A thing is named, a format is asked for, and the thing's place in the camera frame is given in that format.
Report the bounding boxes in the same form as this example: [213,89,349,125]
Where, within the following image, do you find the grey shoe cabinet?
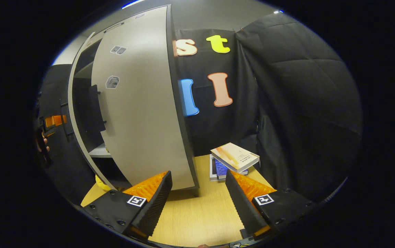
[72,3,200,197]

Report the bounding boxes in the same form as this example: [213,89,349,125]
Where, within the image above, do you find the black door handle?
[59,99,75,137]
[87,84,106,134]

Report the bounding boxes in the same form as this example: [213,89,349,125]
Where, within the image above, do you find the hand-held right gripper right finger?
[224,169,319,241]

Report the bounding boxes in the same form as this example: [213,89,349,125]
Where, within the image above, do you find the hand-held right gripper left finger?
[82,170,173,240]

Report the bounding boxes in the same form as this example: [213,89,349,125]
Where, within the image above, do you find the black backdrop cloth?
[235,12,363,204]
[173,29,263,157]

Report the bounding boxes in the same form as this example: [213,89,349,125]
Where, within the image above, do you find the blue cover book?
[214,158,248,180]

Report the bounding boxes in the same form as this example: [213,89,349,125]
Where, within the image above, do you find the slim drawer handle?
[103,22,125,33]

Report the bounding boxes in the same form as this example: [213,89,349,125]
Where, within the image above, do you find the yellow toy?
[95,174,111,192]

